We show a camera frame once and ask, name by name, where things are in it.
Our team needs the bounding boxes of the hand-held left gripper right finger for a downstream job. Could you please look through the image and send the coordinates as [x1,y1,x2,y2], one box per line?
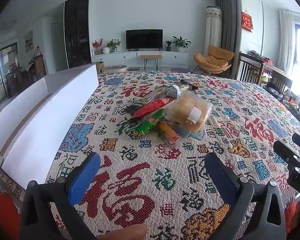
[204,152,287,240]

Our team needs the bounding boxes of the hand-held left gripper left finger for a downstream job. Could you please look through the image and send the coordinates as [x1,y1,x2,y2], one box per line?
[19,151,101,240]

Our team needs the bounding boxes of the white cardboard box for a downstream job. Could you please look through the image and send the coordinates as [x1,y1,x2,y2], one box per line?
[0,64,99,190]

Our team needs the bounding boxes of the orange snack packet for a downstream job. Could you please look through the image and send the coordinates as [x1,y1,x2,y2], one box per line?
[158,122,183,148]

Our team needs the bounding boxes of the bagged bread loaf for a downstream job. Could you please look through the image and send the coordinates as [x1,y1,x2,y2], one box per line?
[165,92,212,140]

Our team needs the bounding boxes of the green snack packet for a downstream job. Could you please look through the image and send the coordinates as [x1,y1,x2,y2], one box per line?
[133,108,168,139]

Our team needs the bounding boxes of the red snack packet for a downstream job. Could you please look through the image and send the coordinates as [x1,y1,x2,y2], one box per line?
[132,98,170,119]

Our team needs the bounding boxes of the grey triangular snack packet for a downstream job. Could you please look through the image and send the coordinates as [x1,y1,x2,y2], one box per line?
[168,84,182,98]

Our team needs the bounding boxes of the dark chocolate bar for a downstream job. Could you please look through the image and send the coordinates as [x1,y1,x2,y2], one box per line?
[179,78,198,90]

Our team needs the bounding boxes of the long clear gummy candy packet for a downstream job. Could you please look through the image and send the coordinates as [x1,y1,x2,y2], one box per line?
[125,86,172,114]

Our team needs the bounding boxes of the person's left hand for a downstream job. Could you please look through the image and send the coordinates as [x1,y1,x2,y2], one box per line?
[98,224,148,240]

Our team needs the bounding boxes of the printed woven blanket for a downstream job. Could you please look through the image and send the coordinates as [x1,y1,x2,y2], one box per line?
[0,71,300,240]

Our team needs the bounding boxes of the wooden dining table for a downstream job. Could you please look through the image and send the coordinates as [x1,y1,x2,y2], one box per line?
[262,60,294,90]

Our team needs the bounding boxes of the dark wooden chair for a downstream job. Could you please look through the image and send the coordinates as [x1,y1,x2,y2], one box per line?
[235,52,265,85]

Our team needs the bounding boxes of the white sheer curtain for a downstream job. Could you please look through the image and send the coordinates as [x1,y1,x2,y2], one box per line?
[279,9,297,75]

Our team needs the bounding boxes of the brown cardboard box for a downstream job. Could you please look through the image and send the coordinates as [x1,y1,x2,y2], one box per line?
[91,61,105,73]

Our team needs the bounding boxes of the orange lounge chair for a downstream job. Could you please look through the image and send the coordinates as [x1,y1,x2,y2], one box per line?
[193,45,235,75]

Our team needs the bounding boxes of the wooden sideboard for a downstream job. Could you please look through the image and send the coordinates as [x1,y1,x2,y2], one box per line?
[27,54,47,80]

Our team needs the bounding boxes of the white television cabinet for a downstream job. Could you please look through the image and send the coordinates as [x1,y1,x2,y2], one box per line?
[91,51,190,68]

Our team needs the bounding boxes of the white door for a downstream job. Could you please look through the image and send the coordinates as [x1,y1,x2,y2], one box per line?
[51,23,68,74]

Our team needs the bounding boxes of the red flowers in vase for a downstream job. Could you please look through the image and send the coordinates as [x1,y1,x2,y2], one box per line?
[92,38,104,55]

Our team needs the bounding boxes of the grey curtain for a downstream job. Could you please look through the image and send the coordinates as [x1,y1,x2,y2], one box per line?
[214,0,242,80]

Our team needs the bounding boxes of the bushy potted green plant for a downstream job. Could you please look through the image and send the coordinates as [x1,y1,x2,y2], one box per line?
[106,39,121,53]

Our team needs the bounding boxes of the glass balcony door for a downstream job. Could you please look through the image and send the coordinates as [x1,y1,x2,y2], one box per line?
[0,42,18,100]

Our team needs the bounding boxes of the wooden bench with metal legs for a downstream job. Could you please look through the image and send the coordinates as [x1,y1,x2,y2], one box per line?
[140,54,163,70]

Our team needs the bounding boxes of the large potted green plant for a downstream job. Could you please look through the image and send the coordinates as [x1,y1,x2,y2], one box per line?
[172,36,192,52]

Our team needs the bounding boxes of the covered standing air conditioner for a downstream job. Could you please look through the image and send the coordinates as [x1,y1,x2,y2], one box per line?
[204,6,223,68]

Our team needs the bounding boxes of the black glass display cabinet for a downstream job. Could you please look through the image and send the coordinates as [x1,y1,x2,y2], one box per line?
[64,0,92,69]

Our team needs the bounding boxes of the black flat television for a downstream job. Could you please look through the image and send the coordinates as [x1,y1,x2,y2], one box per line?
[126,29,163,51]

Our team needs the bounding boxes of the red wall hanging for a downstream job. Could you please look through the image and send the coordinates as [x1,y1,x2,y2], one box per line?
[241,12,253,33]

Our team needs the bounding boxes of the framed wall painting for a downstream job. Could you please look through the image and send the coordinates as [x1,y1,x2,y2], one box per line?
[24,31,34,53]

